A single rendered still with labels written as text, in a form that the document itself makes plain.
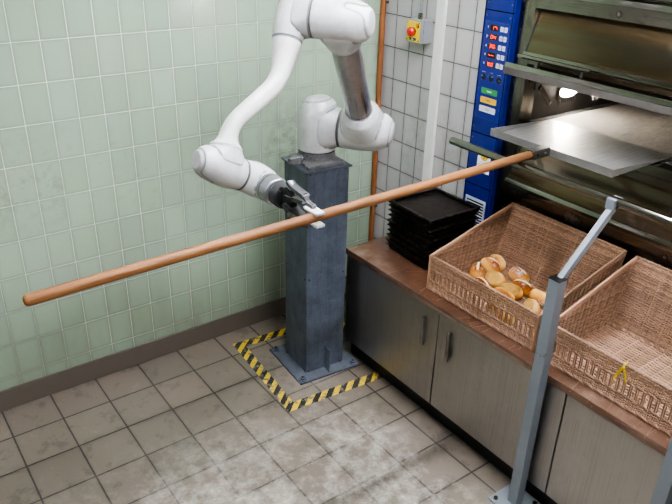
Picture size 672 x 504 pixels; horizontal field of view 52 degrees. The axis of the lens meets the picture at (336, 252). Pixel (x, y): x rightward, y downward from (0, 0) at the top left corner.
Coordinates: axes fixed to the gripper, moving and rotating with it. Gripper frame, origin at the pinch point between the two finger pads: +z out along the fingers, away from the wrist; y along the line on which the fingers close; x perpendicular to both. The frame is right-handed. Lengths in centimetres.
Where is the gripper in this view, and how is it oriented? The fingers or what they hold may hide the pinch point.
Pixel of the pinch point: (314, 216)
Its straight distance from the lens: 200.1
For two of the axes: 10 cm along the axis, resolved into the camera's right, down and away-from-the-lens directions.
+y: -0.2, 8.9, 4.6
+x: -8.2, 2.4, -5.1
